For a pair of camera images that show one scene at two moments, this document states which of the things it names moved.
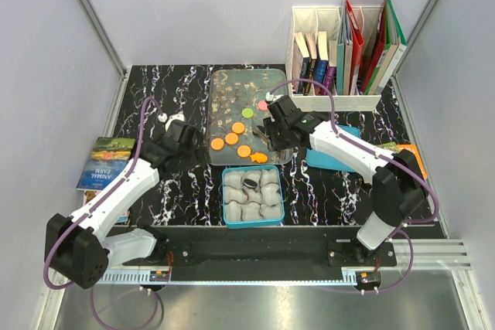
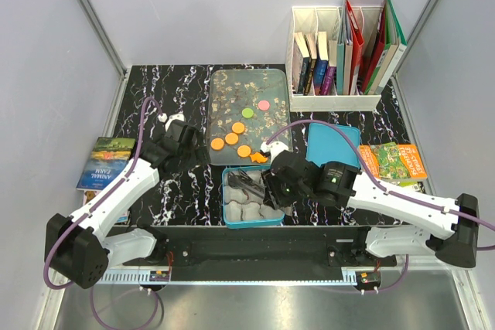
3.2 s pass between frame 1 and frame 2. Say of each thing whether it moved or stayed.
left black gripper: stayed
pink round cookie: stayed
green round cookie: stayed
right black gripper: moved
